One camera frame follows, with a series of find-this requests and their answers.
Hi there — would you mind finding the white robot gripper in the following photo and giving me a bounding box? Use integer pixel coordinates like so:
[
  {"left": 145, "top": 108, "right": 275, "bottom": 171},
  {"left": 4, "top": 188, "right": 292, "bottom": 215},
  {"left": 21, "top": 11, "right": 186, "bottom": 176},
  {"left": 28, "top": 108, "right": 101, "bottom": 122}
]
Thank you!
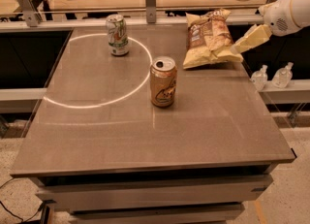
[{"left": 231, "top": 0, "right": 310, "bottom": 54}]

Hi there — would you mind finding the brown chip bag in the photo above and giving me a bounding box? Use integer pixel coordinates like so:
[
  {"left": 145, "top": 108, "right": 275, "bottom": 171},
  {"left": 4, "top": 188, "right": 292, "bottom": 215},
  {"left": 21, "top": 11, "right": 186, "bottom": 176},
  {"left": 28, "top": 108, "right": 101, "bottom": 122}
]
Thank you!
[{"left": 183, "top": 9, "right": 243, "bottom": 69}]

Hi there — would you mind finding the orange soda can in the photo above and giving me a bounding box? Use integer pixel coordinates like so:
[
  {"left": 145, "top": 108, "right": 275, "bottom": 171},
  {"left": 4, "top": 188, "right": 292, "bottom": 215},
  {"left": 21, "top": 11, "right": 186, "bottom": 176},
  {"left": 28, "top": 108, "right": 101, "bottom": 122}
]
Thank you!
[{"left": 150, "top": 56, "right": 177, "bottom": 108}]

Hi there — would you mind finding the green white soda can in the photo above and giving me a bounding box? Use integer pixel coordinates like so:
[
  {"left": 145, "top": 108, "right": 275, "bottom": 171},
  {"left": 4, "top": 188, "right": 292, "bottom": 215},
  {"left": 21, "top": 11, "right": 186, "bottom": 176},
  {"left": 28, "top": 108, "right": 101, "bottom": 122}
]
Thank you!
[{"left": 106, "top": 14, "right": 129, "bottom": 56}]

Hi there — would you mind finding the clear plastic bottle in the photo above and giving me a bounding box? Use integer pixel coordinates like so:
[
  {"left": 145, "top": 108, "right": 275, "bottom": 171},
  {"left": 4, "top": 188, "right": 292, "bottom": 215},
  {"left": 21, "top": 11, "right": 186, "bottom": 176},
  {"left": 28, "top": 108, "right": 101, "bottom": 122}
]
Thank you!
[
  {"left": 271, "top": 62, "right": 294, "bottom": 88},
  {"left": 251, "top": 65, "right": 267, "bottom": 91}
]

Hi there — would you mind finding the grey table drawer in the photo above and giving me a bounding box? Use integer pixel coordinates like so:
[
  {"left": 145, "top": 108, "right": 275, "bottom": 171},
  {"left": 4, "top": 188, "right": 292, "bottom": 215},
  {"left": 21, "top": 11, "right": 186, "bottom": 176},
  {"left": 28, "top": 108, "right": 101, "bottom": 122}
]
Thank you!
[{"left": 37, "top": 175, "right": 273, "bottom": 212}]

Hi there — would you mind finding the middle metal bracket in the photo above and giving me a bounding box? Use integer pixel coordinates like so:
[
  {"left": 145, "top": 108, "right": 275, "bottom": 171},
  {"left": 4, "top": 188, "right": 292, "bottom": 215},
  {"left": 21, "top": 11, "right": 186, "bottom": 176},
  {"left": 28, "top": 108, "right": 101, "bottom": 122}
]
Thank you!
[{"left": 145, "top": 0, "right": 156, "bottom": 23}]

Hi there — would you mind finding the left metal bracket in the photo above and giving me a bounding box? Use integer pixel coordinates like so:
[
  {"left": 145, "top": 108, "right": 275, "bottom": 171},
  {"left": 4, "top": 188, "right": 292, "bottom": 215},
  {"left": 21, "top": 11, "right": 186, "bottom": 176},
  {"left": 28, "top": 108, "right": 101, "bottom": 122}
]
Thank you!
[{"left": 16, "top": 0, "right": 42, "bottom": 27}]

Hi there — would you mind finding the black floor cable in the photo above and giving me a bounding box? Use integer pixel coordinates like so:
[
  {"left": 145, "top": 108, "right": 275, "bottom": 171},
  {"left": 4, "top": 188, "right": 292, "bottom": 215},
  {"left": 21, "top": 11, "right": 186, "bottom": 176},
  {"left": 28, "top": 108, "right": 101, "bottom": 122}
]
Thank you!
[{"left": 0, "top": 177, "right": 47, "bottom": 224}]

